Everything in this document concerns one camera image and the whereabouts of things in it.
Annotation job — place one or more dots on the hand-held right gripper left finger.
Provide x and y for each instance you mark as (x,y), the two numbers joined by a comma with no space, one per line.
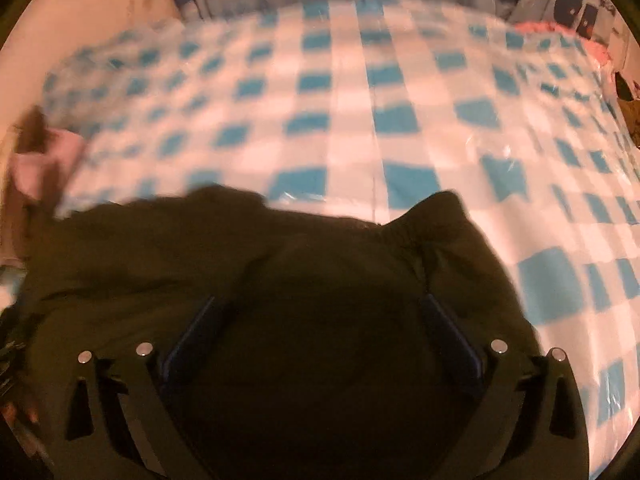
(192,330)

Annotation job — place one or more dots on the olive green large garment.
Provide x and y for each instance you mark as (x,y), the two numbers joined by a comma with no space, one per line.
(310,285)

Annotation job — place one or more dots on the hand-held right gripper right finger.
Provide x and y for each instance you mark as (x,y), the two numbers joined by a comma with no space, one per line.
(452,332)

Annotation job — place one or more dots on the blue white checkered bed sheet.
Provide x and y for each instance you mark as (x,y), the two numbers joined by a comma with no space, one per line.
(350,110)

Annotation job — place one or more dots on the pink knitted cloth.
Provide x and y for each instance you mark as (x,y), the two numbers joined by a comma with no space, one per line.
(565,35)

